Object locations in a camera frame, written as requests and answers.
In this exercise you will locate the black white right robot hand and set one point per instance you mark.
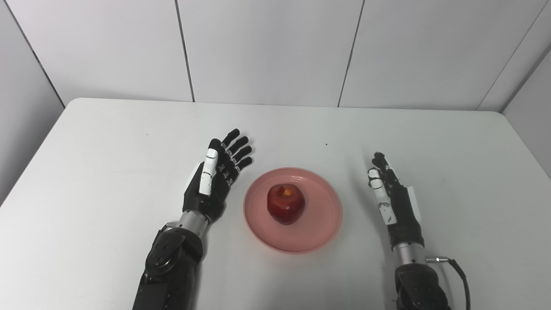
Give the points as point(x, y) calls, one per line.
point(404, 219)

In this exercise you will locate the pink round plate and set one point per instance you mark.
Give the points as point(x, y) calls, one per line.
point(318, 228)

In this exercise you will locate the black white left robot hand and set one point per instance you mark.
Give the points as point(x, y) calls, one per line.
point(211, 198)

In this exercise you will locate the red apple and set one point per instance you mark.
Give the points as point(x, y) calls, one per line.
point(286, 204)

